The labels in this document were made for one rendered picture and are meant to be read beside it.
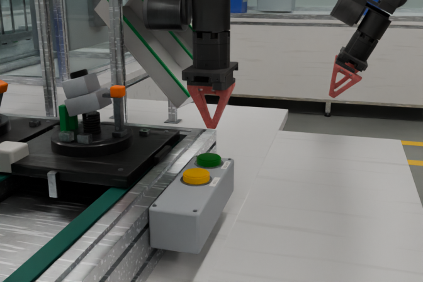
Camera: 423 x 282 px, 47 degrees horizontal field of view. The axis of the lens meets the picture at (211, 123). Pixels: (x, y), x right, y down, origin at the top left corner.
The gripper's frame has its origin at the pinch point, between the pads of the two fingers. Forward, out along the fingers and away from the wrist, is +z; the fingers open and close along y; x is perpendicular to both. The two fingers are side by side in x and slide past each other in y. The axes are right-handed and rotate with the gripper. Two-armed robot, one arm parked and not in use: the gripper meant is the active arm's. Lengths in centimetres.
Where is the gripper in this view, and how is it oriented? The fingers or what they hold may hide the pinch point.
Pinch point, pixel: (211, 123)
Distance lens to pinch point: 77.3
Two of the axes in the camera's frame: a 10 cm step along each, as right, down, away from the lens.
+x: 9.7, 0.7, -2.5
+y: -2.6, 2.8, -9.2
